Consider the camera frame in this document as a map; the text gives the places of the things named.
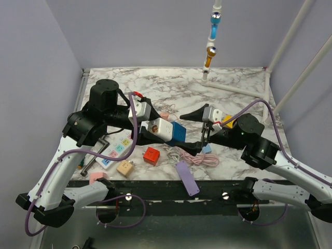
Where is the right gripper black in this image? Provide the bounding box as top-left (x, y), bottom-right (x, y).
top-left (173, 103), bottom-right (246, 155)

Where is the white tiger cube socket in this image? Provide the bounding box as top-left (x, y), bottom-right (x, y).
top-left (148, 118), bottom-right (173, 142)

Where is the blue cube socket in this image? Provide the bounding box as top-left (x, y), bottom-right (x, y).
top-left (166, 121), bottom-right (186, 146)

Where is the light blue plug adapter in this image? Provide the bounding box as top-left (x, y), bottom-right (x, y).
top-left (202, 144), bottom-right (212, 154)

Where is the pink power cable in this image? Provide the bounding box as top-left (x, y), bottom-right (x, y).
top-left (178, 149), bottom-right (220, 168)

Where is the white power strip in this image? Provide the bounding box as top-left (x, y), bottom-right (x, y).
top-left (96, 130), bottom-right (133, 170)

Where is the red cube socket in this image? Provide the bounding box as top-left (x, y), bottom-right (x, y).
top-left (143, 147), bottom-right (160, 166)

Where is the yellow cube socket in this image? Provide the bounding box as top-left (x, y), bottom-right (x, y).
top-left (222, 115), bottom-right (236, 129)

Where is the beige cube socket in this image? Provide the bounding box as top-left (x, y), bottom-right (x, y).
top-left (116, 160), bottom-right (134, 178)

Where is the purple USB power strip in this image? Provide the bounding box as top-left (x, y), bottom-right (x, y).
top-left (175, 161), bottom-right (200, 196)

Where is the pink cube socket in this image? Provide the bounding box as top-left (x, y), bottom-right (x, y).
top-left (89, 172), bottom-right (107, 185)

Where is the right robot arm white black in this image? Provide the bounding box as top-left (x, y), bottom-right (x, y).
top-left (175, 104), bottom-right (331, 223)

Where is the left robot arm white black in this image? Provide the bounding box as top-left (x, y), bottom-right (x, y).
top-left (16, 79), bottom-right (160, 236)

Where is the salmon small plug adapter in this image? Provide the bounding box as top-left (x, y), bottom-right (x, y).
top-left (160, 112), bottom-right (170, 120)

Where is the blue orange pipe stand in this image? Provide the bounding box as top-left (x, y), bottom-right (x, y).
top-left (202, 0), bottom-right (222, 83)

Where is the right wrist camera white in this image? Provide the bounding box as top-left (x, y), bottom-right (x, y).
top-left (202, 106), bottom-right (223, 133)

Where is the white coiled power cable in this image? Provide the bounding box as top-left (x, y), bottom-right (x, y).
top-left (163, 145), bottom-right (182, 164)

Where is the white PVC pipe frame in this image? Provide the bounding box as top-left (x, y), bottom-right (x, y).
top-left (201, 0), bottom-right (332, 122)

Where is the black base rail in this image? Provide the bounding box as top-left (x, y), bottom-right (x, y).
top-left (83, 178), bottom-right (261, 227)

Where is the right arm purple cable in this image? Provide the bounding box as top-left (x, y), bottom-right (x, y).
top-left (220, 100), bottom-right (332, 226)

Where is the grey metal crank handle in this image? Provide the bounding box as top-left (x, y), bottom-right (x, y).
top-left (80, 135), bottom-right (109, 176)

